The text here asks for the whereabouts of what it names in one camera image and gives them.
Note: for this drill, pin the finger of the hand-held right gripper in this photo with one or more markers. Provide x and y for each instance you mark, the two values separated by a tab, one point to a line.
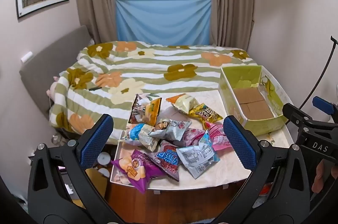
297	113
322	105

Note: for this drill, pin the white round container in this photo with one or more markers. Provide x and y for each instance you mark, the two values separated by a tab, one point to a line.
103	159

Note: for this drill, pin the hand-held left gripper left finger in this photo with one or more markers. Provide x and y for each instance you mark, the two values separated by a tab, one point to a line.
97	142

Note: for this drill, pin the brown cardboard piece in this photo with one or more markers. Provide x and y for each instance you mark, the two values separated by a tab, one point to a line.
96	181

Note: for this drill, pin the grey headboard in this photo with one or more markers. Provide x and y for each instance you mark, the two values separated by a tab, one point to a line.
45	62

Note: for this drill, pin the white wall device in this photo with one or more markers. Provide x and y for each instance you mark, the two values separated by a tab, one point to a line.
26	56

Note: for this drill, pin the pink strawberry snack packet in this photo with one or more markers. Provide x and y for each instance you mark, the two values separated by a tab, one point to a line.
219	138

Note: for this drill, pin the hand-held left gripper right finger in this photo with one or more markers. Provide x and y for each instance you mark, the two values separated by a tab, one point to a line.
240	144

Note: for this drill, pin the white tray table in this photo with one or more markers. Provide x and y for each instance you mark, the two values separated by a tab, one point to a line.
227	171

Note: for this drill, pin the cream orange snack packet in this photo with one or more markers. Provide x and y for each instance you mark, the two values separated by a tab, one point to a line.
184	102

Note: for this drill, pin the person's right hand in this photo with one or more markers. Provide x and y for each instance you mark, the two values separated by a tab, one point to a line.
320	176

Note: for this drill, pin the red blue snack packet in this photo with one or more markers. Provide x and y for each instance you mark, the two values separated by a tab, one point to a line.
166	158

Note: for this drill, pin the orange brown snack packet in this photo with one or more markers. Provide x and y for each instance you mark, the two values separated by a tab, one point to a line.
148	113

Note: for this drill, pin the silver white snack packet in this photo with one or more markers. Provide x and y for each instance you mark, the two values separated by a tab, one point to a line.
171	129

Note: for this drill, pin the purple snack packet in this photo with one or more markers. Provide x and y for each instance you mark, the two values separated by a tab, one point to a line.
132	168

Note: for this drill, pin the silver blue snack packet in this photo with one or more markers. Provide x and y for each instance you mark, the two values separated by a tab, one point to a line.
196	160

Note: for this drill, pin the pale pink snack packet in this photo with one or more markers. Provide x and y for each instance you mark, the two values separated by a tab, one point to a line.
192	135

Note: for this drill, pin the pink plush toy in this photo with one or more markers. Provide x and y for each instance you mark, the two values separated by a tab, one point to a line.
52	86

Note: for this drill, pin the blue cloth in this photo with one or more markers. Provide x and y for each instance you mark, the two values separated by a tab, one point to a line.
163	20

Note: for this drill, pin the floral striped blanket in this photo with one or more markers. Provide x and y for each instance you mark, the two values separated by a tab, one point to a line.
158	60

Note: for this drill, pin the green cardboard box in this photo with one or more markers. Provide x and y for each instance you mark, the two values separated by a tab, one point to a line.
253	105

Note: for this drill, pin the yellow snack packet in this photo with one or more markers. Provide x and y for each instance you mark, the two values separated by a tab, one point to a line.
204	113

